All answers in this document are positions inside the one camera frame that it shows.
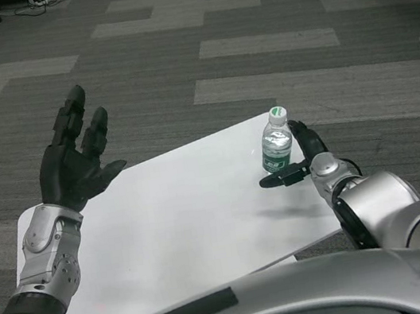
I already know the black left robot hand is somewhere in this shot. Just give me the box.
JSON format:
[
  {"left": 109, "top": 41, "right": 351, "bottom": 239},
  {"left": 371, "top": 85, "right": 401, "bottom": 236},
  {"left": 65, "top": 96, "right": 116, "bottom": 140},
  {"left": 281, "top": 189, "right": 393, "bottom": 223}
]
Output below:
[{"left": 24, "top": 78, "right": 134, "bottom": 218}]

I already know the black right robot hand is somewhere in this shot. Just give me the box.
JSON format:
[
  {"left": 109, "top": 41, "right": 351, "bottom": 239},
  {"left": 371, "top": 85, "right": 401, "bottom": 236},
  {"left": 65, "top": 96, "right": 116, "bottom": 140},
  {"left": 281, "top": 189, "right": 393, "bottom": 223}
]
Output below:
[{"left": 249, "top": 114, "right": 335, "bottom": 192}]

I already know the clear water bottle green label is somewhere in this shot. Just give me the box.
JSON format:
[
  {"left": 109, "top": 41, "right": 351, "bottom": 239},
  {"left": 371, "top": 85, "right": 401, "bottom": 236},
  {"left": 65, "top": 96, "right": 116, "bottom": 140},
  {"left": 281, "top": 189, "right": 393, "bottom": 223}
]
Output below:
[{"left": 252, "top": 104, "right": 298, "bottom": 176}]

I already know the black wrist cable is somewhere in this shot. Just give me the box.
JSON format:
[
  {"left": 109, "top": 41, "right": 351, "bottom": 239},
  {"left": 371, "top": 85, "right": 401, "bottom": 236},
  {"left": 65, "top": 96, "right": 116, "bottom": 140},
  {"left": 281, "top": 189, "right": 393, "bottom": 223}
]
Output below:
[{"left": 338, "top": 153, "right": 364, "bottom": 180}]

